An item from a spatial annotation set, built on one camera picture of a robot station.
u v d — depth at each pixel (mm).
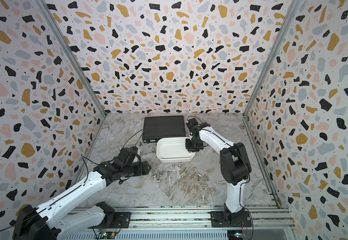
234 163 510
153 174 879
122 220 737
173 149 1001
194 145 805
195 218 763
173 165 923
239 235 703
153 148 1003
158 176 880
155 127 1061
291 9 721
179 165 923
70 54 858
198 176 890
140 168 710
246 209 654
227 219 656
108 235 712
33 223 410
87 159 568
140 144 1032
